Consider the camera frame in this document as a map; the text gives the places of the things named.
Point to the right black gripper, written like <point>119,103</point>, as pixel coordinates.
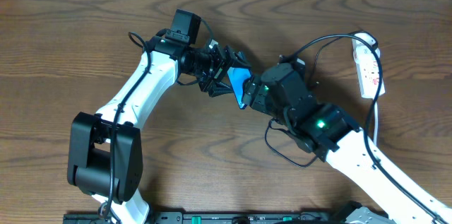
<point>251,92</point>

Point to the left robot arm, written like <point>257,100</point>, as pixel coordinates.
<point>105,154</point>

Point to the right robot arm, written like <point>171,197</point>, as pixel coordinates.
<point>337,139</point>

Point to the white power strip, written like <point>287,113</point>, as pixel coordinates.
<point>367,69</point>

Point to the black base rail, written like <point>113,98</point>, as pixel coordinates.
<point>352,212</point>

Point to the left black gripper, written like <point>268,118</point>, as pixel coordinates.
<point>219,70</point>

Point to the Samsung Galaxy smartphone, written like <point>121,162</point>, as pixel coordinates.
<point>237,77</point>

